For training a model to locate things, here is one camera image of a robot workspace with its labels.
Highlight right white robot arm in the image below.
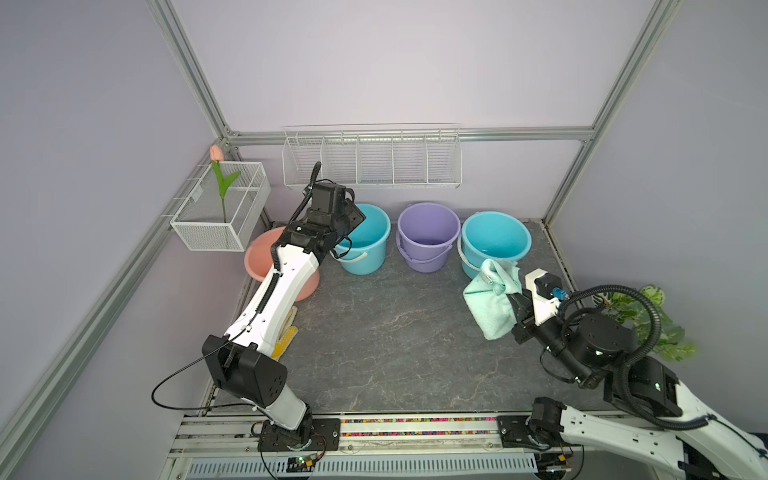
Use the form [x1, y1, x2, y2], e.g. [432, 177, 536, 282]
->
[509, 285, 767, 479]

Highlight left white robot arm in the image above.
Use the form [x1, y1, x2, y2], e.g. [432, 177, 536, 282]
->
[202, 199, 365, 444]

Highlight pink artificial tulip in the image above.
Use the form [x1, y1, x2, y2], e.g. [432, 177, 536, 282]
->
[209, 145, 241, 222]

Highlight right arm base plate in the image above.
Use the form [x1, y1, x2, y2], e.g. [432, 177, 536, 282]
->
[496, 415, 571, 451]

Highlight yellow white work glove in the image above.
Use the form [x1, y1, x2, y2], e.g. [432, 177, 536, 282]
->
[271, 306, 298, 360]

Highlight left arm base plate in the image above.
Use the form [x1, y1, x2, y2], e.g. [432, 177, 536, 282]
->
[253, 417, 341, 452]

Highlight teal bucket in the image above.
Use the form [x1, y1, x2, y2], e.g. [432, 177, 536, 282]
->
[335, 204, 391, 276]
[457, 211, 532, 279]

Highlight white vented cable duct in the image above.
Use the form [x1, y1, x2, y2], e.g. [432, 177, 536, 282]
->
[181, 452, 538, 479]

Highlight purple bucket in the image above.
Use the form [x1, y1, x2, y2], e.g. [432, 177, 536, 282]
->
[396, 202, 461, 274]

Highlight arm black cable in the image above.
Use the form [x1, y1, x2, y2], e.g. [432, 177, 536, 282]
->
[150, 326, 259, 412]
[707, 413, 768, 463]

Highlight mint green cloth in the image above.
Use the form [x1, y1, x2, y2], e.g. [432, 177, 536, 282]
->
[463, 259, 522, 341]

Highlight white wire basket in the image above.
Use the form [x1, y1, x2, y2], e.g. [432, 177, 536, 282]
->
[170, 161, 271, 252]

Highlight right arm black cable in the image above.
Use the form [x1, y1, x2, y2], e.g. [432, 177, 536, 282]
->
[707, 413, 768, 463]

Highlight long white wire shelf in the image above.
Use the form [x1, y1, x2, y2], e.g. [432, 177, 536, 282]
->
[282, 123, 463, 189]

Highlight pink plastic bucket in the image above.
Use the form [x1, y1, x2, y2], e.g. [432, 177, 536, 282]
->
[244, 227, 320, 302]

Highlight potted green plant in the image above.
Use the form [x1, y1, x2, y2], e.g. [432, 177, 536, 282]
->
[592, 284, 699, 362]

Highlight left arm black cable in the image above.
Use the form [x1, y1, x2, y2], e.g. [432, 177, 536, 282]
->
[150, 326, 259, 412]

